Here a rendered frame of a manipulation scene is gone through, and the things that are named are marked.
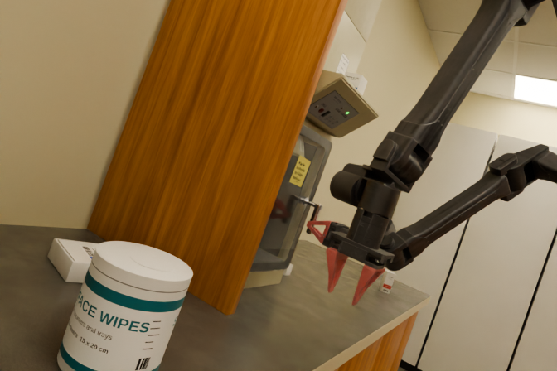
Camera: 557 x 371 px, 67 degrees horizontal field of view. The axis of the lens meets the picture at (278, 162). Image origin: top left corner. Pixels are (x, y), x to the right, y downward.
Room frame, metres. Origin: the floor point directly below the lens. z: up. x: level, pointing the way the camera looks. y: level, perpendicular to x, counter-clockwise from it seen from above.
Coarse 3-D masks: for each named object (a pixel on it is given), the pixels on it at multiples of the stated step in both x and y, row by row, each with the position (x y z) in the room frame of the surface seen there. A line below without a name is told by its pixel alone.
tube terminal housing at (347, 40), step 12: (348, 24) 1.13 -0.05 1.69; (336, 36) 1.10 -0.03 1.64; (348, 36) 1.15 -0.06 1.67; (360, 36) 1.22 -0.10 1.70; (336, 48) 1.11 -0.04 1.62; (348, 48) 1.18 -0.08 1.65; (360, 48) 1.24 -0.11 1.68; (336, 60) 1.14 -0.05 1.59; (324, 132) 1.21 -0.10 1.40; (252, 276) 1.11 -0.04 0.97; (264, 276) 1.17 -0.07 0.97; (276, 276) 1.23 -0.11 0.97
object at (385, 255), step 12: (360, 216) 0.69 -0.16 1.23; (372, 216) 0.68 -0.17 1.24; (384, 216) 0.70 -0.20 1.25; (360, 228) 0.69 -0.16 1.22; (372, 228) 0.68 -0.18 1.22; (384, 228) 0.69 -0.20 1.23; (336, 240) 0.71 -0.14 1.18; (348, 240) 0.69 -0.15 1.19; (360, 240) 0.69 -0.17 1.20; (372, 240) 0.68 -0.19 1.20; (372, 252) 0.67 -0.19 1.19; (384, 252) 0.70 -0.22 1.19
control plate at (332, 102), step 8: (328, 96) 0.99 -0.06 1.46; (336, 96) 1.00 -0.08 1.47; (312, 104) 1.00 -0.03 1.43; (320, 104) 1.01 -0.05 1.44; (328, 104) 1.03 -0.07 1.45; (336, 104) 1.04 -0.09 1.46; (344, 104) 1.06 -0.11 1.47; (312, 112) 1.03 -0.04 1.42; (336, 112) 1.08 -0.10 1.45; (344, 112) 1.09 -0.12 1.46; (352, 112) 1.11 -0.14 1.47; (320, 120) 1.09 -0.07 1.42; (328, 120) 1.11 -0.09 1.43; (336, 120) 1.12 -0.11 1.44; (344, 120) 1.14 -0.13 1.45
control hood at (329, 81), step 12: (324, 72) 0.95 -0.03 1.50; (324, 84) 0.95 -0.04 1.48; (336, 84) 0.95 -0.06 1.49; (348, 84) 0.98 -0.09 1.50; (348, 96) 1.02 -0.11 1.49; (360, 96) 1.05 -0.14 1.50; (360, 108) 1.11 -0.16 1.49; (372, 108) 1.15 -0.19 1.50; (312, 120) 1.09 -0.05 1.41; (348, 120) 1.15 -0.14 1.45; (360, 120) 1.18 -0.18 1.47; (336, 132) 1.20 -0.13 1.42; (348, 132) 1.24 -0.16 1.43
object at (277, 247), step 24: (312, 144) 1.14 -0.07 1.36; (288, 168) 1.07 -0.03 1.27; (312, 168) 1.19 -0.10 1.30; (288, 192) 1.11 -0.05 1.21; (312, 192) 1.24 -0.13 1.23; (288, 216) 1.15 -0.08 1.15; (264, 240) 1.08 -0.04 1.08; (288, 240) 1.20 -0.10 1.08; (264, 264) 1.12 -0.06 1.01; (288, 264) 1.25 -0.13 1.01
